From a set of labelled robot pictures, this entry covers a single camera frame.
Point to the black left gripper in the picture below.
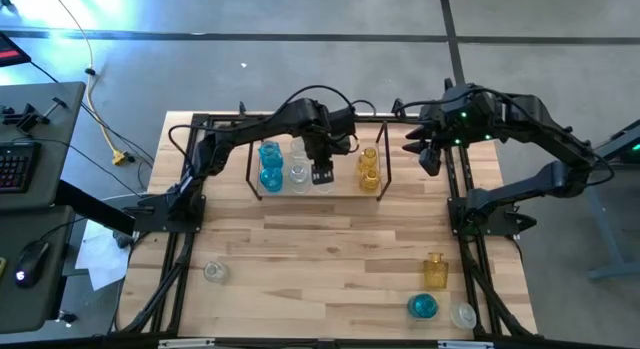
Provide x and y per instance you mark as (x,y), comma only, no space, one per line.
(322,144)

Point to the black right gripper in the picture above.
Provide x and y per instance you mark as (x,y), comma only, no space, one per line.
(445,124)

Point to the clear ribbed glass vase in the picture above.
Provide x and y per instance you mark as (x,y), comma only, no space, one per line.
(298,178)

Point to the tall yellow glass vase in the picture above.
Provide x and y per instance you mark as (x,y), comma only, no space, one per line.
(367,159)

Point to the yellow ribbed glass vase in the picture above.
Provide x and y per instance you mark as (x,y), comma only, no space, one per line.
(370,180)

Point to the teal embossed glass vase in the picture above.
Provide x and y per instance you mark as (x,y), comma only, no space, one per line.
(270,180)

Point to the tall teal textured glass vase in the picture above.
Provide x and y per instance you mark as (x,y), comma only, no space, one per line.
(270,154)

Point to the yellow square glass bottle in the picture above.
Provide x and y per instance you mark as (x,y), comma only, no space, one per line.
(436,273)

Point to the clear round glass vase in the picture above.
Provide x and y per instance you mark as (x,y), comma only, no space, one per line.
(216,273)

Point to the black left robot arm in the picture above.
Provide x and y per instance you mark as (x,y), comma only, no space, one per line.
(240,131)

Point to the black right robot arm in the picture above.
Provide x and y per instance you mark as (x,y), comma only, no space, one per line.
(530,184)

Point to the black-framed wooden shelf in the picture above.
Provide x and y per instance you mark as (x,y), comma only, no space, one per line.
(345,189)

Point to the round teal glass vase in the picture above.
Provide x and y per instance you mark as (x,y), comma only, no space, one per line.
(422,306)

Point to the clear frosted glass vase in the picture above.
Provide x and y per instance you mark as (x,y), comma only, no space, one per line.
(463,316)

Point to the black diagonal bar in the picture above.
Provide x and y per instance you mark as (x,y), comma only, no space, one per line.
(95,209)

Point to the blue-grey table stand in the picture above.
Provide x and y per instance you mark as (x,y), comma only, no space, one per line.
(615,269)

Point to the white paper sheet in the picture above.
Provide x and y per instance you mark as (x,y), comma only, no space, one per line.
(102,259)

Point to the grey desk top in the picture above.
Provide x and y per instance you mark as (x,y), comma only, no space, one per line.
(55,154)
(30,309)

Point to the black desk clamp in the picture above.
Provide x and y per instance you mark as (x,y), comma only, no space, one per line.
(27,120)

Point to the black computer mouse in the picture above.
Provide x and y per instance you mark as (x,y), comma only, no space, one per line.
(31,261)

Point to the black keyboard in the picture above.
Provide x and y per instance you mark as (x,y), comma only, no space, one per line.
(17,166)

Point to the black device with red light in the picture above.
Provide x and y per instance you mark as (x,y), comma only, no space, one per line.
(10,51)

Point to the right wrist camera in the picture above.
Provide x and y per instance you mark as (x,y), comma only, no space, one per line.
(430,161)

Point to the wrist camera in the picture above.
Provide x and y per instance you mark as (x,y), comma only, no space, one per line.
(430,161)
(342,120)

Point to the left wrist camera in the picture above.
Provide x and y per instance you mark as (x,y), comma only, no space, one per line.
(342,120)

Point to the black aluminium table frame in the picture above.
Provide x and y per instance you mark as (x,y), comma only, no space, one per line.
(190,154)

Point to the white bracket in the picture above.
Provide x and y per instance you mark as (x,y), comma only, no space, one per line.
(186,343)
(465,345)

